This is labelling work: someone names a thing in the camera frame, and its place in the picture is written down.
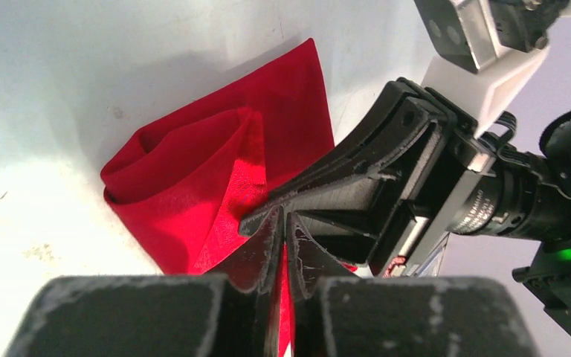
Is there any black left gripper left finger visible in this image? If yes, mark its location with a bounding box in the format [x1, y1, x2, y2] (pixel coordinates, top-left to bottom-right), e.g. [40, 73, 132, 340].
[5, 207, 284, 356]

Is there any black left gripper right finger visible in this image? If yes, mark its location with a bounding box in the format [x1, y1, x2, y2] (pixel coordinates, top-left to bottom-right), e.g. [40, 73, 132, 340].
[285, 213, 538, 356]

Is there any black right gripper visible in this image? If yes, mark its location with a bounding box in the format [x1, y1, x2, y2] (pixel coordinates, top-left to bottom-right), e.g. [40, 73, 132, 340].
[239, 78, 571, 277]

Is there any red cloth napkin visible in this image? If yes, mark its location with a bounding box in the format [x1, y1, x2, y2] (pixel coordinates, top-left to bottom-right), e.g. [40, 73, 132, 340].
[100, 38, 358, 357]

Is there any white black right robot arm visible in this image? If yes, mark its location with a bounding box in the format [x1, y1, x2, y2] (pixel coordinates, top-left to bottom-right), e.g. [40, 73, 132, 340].
[239, 78, 571, 336]

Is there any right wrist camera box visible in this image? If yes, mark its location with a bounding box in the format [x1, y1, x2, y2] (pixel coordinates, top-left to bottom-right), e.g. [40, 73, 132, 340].
[414, 0, 570, 74]

